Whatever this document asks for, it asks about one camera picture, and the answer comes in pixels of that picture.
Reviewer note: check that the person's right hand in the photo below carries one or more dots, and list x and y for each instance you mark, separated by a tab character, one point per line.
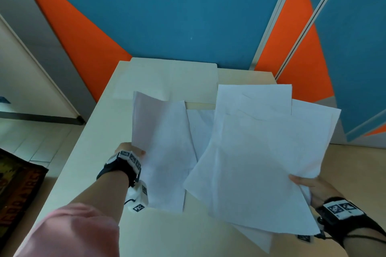
319	190

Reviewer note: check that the person's left hand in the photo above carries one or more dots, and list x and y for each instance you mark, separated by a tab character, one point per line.
128	147

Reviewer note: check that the person's left thumb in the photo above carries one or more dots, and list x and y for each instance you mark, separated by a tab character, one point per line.
140	153

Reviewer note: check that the person's right thumb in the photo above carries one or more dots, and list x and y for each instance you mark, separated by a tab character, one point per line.
300	180

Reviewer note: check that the white paper sheet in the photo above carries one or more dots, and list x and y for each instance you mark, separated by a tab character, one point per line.
256	97
164	151
200	130
313	127
253	175

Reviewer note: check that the person's right forearm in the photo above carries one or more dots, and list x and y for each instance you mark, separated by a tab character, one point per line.
366	243

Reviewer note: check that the person's left forearm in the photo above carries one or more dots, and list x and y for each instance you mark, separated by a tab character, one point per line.
105	192

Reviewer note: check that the cream paper folder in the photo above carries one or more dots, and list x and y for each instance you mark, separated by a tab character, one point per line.
169	80

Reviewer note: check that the pink sleeve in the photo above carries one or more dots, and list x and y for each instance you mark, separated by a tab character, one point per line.
72	231

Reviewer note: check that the dark door threshold strip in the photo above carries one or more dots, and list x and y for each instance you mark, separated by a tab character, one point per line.
42	118

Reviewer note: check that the dark doormat with orange print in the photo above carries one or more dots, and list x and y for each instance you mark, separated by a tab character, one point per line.
16	193

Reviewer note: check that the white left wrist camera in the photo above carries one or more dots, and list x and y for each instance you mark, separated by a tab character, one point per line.
138	198

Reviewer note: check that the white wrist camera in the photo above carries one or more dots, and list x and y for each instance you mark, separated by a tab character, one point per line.
304	238
138	198

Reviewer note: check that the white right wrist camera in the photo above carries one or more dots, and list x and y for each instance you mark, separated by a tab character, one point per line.
304	238

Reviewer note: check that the silver partition post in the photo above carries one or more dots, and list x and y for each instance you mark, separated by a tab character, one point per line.
276	16
310	22

